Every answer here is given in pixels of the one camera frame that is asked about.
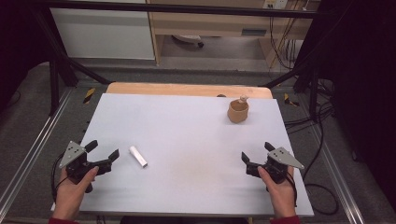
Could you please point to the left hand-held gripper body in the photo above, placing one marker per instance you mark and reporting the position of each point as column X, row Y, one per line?
column 72, row 153

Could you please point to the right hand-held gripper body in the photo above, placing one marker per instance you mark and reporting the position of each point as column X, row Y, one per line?
column 281, row 157

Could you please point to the person's right hand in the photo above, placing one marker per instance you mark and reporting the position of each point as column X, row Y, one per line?
column 280, row 196

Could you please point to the person's left hand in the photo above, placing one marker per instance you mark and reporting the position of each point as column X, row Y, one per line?
column 71, row 193

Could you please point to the white tube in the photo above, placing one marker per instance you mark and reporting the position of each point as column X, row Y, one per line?
column 138, row 156

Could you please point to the brown ceramic cup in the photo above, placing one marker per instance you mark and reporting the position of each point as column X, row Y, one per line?
column 237, row 112

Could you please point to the small beige figure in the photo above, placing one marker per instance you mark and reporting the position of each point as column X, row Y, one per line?
column 243, row 99

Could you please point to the person's right red sleeve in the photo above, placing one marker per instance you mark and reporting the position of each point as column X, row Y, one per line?
column 285, row 220

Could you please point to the person's red sleeve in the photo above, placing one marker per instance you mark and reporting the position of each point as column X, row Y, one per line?
column 285, row 220
column 62, row 221

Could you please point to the person's left red sleeve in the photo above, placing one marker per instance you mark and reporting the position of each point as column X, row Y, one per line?
column 62, row 221

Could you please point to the black metal stand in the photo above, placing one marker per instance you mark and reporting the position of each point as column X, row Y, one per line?
column 62, row 68
column 306, row 74

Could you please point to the wooden table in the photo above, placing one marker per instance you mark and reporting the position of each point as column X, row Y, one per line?
column 186, row 89

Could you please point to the dark curtain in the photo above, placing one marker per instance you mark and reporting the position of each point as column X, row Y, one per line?
column 18, row 46
column 361, row 93

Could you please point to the white cabinet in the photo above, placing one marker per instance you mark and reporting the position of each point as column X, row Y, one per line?
column 102, row 34

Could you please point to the light wooden desk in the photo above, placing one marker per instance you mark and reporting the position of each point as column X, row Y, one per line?
column 214, row 26

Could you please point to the white chair base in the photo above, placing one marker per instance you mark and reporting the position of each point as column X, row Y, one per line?
column 188, row 39

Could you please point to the black metal crossbar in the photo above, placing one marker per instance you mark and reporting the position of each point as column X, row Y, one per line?
column 186, row 8

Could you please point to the aluminium floor rail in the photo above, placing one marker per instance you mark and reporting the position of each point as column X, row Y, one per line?
column 336, row 177
column 34, row 146

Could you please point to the white wall socket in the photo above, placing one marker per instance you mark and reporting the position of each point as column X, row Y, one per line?
column 275, row 4

